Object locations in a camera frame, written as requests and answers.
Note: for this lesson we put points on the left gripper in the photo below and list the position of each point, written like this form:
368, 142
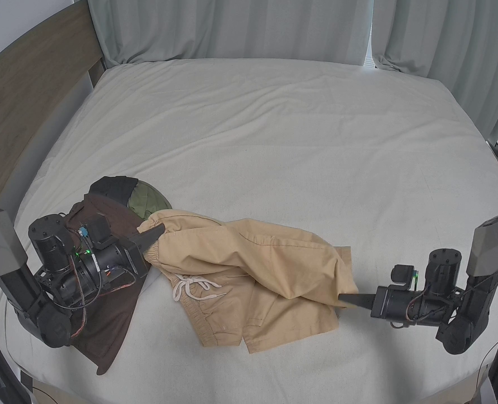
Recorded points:
114, 263

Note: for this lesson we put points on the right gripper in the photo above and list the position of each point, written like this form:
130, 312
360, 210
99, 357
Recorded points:
396, 303

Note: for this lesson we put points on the tan shorts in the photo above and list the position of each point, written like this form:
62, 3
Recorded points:
274, 267

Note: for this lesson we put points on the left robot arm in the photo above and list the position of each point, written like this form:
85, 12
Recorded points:
49, 242

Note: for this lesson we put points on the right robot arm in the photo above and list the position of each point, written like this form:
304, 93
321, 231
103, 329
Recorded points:
463, 309

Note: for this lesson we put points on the bed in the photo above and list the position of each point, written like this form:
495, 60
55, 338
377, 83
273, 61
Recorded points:
316, 162

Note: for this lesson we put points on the brown shorts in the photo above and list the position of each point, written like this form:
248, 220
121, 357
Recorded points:
106, 326

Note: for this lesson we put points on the green garment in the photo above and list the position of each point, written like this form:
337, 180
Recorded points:
148, 200

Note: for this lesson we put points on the black garment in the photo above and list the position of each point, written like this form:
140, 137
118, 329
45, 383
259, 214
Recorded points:
112, 187

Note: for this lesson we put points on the window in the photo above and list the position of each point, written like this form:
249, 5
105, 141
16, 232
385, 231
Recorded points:
368, 60

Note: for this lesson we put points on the pale green curtain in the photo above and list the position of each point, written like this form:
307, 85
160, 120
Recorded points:
442, 23
232, 15

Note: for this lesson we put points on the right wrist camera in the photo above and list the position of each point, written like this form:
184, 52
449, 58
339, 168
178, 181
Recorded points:
402, 274

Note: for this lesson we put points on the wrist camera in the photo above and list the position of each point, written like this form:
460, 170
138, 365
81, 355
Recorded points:
99, 230
402, 274

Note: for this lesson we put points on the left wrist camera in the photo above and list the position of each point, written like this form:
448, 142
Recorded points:
99, 230

